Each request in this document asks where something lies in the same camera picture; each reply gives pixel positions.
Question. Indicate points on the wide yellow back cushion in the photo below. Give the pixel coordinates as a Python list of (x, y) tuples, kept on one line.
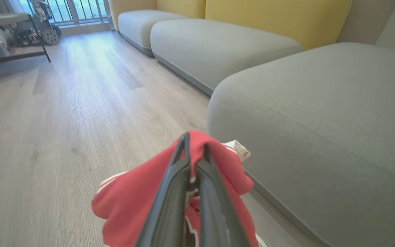
[(279, 17)]

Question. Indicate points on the window with metal railing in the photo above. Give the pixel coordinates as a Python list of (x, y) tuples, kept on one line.
[(81, 10)]

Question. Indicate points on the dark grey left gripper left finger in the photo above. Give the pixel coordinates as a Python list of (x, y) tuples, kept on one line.
[(170, 206)]

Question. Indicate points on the medium grey sofa seat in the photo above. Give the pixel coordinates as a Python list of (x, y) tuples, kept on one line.
[(218, 51)]

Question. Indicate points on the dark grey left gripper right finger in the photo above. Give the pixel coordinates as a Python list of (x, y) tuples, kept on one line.
[(218, 219)]

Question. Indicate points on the narrow yellow back cushion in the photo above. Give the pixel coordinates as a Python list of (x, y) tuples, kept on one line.
[(180, 7)]

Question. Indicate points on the red garment with white stripes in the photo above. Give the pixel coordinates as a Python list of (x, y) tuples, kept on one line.
[(125, 202)]

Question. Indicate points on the grey wheeled robot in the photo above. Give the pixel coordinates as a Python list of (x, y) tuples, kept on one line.
[(48, 36)]

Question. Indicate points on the small grey sofa seat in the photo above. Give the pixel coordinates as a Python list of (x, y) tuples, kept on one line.
[(139, 27)]

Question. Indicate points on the large grey sofa seat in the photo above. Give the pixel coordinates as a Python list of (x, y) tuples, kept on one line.
[(321, 137)]

